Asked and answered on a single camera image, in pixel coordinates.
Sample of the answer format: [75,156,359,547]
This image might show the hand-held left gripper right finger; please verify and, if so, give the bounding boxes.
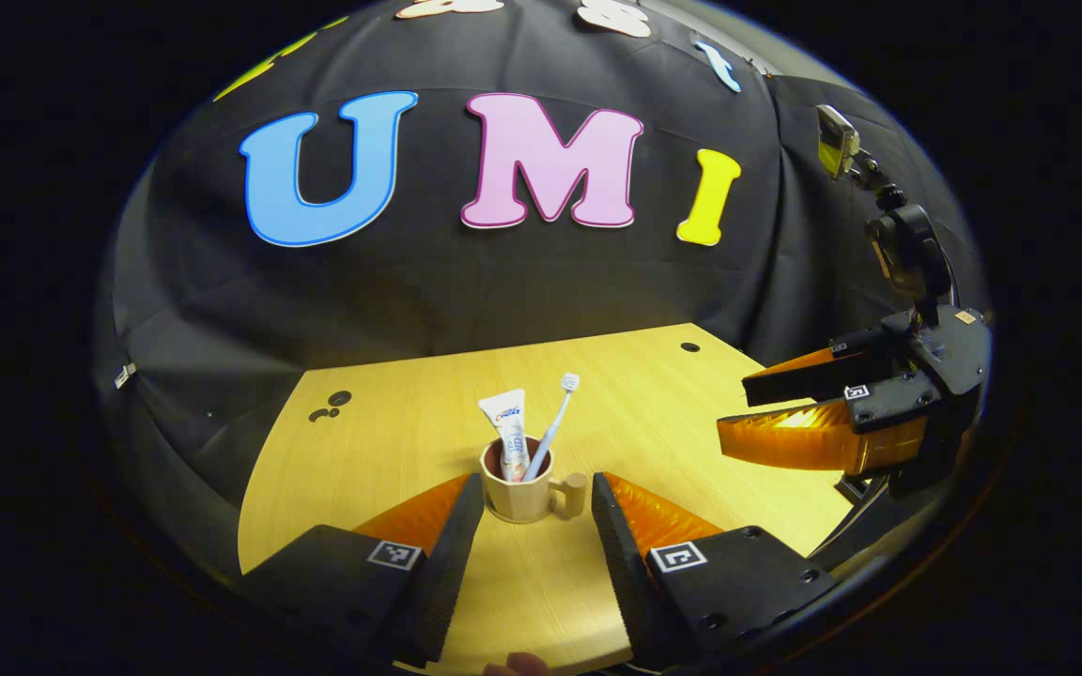
[591,472,842,669]

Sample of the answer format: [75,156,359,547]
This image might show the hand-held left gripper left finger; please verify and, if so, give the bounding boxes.
[239,472,486,669]

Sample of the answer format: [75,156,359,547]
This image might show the beige cup with handle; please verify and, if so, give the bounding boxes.
[479,437,589,525]

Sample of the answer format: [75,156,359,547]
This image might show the pale blue toothbrush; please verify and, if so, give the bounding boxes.
[522,372,581,483]

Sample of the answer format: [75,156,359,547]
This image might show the white toothpaste tube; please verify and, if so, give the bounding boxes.
[478,389,533,483]

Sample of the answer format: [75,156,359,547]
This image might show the wooden desktop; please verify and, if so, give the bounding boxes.
[239,322,857,676]

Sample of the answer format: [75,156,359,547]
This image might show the black backdrop cloth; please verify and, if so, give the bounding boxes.
[95,0,988,564]

